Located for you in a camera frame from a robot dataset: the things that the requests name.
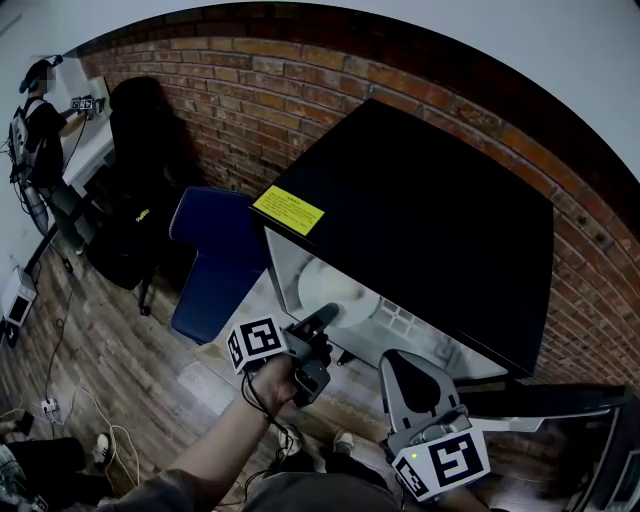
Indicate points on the white power strip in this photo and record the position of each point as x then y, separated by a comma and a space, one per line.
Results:
50, 406

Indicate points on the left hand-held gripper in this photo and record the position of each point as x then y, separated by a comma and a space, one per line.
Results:
257, 342

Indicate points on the person's grey shirt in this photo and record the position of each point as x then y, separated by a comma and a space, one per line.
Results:
310, 492

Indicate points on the white round plate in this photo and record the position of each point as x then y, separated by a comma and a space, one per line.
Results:
360, 312

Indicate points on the person's right shoe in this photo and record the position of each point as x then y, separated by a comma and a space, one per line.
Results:
344, 442

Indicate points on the white desk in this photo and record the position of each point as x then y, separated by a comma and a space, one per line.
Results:
87, 150

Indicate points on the person's left hand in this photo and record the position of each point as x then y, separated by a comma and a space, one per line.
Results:
275, 385

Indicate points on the person's right forearm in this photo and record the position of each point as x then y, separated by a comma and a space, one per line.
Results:
467, 500

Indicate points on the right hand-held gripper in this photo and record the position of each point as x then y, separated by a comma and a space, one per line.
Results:
450, 460

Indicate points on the person's left shoe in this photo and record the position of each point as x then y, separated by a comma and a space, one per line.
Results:
290, 437

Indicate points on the blue padded chair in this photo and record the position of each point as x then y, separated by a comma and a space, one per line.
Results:
220, 265

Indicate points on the black office chair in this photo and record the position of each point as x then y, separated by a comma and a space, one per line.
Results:
140, 175

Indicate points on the small yellow item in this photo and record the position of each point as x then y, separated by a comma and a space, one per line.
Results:
143, 215

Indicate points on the yellow rectangular sticker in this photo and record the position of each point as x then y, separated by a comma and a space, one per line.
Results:
289, 210

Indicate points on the person's left forearm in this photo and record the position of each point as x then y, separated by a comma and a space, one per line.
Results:
225, 440

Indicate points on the white microwave oven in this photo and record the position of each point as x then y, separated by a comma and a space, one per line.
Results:
19, 300

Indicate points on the white upright board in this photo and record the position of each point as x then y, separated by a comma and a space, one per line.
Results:
101, 95

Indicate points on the black mini fridge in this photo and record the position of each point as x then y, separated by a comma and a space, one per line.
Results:
425, 225

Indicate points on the person's shoe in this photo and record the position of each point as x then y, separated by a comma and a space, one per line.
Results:
290, 437
344, 442

